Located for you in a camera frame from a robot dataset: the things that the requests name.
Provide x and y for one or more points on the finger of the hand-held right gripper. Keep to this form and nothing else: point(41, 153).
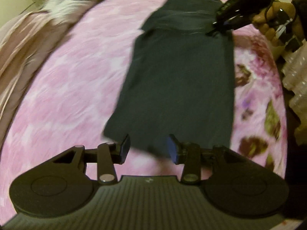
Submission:
point(227, 24)
point(227, 3)

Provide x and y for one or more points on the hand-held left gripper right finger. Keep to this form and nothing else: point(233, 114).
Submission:
point(172, 148)

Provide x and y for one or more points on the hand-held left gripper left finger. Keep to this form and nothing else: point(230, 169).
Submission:
point(125, 148)

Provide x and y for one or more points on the dark grey pants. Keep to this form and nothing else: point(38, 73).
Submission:
point(179, 76)

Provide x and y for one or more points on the person's right hand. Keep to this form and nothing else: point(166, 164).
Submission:
point(268, 31)

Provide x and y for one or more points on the pink floral blanket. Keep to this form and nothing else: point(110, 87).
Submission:
point(72, 88)

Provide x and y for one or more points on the white lace cloth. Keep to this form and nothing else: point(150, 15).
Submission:
point(297, 76)

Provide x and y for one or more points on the beige duvet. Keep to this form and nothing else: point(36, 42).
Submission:
point(16, 45)

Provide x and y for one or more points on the white pillow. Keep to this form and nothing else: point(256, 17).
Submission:
point(64, 7)

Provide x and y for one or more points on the white wardrobe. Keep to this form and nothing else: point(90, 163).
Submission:
point(21, 2)

